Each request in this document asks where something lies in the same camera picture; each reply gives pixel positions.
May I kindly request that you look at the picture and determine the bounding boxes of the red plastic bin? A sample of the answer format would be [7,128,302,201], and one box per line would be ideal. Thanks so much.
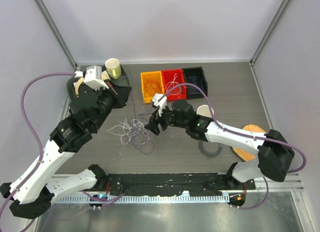
[161,68,187,101]

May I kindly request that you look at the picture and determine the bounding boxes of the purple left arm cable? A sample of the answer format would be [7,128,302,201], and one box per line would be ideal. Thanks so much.
[0,72,127,232]

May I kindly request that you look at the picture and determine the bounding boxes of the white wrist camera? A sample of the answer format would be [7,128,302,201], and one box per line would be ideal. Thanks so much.
[151,93,167,117]
[74,65,109,94]

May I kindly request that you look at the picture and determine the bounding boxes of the beige wooden plate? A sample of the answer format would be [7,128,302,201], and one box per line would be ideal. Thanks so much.
[74,71,110,96]

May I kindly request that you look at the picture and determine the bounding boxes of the white thin cable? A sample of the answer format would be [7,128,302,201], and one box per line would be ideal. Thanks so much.
[165,73,186,97]

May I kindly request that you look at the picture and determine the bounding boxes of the pink white mug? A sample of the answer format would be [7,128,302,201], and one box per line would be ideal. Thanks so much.
[196,105,214,118]

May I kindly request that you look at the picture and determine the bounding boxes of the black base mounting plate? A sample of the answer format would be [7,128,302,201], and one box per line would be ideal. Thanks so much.
[102,173,256,197]

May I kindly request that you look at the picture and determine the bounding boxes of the grey coiled cable ring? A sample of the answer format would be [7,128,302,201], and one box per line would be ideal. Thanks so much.
[198,139,223,158]

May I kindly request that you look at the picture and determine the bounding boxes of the aluminium corner post left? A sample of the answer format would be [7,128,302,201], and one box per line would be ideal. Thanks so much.
[33,0,77,69]

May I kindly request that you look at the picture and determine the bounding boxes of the aluminium corner post right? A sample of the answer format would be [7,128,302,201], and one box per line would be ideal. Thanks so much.
[250,0,292,67]

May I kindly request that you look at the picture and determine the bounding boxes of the cream yellow cup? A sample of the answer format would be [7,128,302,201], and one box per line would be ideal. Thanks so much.
[104,58,122,79]

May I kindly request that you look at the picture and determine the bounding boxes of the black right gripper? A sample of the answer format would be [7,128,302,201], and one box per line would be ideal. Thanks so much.
[145,103,188,136]

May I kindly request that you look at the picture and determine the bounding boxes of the black plastic bin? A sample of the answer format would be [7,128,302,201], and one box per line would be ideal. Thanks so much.
[182,67,208,99]

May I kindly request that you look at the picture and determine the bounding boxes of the tangled cable pile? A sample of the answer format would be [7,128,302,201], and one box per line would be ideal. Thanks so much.
[106,118,155,155]

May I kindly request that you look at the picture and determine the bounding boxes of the yellow plastic bin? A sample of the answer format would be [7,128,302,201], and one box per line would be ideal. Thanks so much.
[140,71,164,104]

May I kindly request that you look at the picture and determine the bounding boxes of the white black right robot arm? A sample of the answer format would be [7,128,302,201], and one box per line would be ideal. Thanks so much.
[145,98,295,190]

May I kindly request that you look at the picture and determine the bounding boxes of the aluminium rail frame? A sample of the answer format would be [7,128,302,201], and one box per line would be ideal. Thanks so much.
[57,174,304,204]

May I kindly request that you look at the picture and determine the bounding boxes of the orange woven mat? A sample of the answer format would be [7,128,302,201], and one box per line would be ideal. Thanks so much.
[232,124,266,161]

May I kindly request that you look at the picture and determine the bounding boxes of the dark green plastic tray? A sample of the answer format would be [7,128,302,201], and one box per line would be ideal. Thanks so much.
[66,65,131,101]

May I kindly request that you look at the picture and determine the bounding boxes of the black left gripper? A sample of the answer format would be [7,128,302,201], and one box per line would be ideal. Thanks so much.
[91,79,132,131]

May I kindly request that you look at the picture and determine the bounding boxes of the aluminium corner post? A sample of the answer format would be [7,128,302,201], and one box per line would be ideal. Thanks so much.
[250,0,292,67]
[33,0,77,69]

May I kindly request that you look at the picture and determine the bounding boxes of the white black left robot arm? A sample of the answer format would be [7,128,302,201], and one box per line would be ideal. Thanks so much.
[0,79,132,220]

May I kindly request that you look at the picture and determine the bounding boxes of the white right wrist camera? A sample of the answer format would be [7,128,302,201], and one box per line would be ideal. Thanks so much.
[151,93,167,117]

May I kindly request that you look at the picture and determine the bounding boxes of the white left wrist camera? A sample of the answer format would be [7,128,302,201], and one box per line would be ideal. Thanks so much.
[74,65,109,94]

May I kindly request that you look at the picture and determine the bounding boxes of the orange thin cable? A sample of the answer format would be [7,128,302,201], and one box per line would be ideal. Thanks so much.
[143,76,163,97]

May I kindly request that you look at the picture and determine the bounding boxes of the purple thin cable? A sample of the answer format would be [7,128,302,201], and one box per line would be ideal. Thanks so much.
[117,76,151,123]
[186,76,206,93]

